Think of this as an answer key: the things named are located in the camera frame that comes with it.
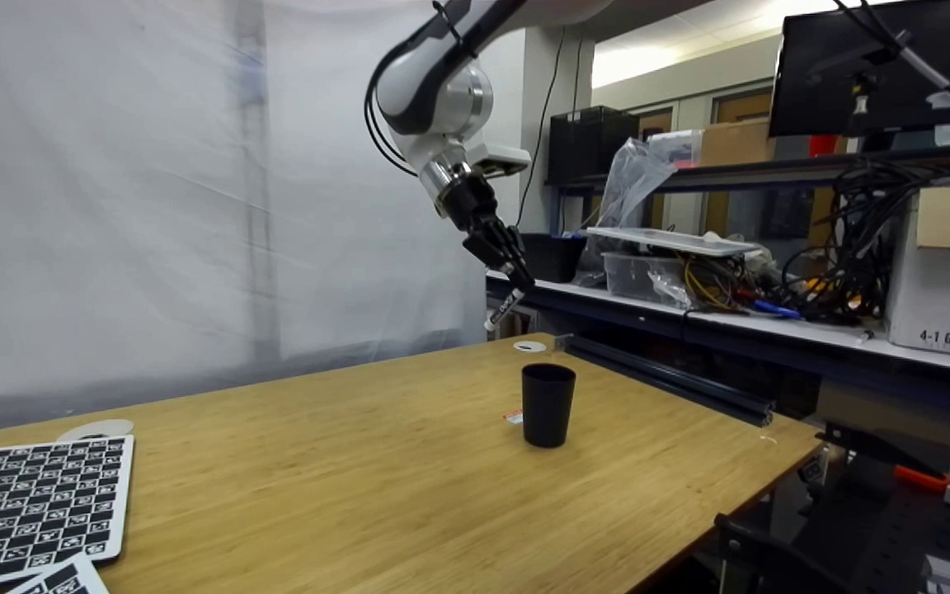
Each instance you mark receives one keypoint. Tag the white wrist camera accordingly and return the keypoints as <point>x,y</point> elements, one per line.
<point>499,161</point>

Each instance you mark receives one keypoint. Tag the white gallon box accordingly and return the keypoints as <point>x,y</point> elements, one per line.
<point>940,298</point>

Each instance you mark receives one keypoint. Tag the white black marker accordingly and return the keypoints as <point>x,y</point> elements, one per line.
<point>501,309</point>

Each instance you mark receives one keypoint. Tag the black storage bin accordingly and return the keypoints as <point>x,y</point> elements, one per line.
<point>550,254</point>

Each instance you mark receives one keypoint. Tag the large checkered calibration board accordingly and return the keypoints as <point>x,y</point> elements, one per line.
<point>64,499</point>

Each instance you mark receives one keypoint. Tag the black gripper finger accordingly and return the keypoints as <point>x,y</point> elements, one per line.
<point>492,254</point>
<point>519,272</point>

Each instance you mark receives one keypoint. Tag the clear plastic bag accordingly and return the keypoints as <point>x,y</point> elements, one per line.
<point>634,173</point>

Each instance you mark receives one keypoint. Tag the white metal shelf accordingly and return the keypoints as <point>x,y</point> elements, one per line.
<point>803,331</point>

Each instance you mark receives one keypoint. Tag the black computer monitor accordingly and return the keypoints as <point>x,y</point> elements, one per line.
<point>837,76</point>

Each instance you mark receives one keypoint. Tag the clear bin with cables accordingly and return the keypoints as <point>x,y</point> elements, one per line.
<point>683,280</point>

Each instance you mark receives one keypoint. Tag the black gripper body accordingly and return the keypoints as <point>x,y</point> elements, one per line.
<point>473,209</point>

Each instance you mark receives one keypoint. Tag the white tape roll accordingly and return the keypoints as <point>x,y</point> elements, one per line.
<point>97,431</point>

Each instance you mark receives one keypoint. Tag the small checkered calibration card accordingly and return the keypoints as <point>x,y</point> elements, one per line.
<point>73,576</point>

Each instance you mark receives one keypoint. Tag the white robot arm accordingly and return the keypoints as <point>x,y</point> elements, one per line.
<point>426,103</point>

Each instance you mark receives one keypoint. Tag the black aluminium rail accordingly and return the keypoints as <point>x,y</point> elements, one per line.
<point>669,376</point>

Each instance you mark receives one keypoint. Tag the black plastic cup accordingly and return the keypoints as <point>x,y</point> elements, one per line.
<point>545,403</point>

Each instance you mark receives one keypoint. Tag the brown cardboard box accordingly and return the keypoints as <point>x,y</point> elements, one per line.
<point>737,142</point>

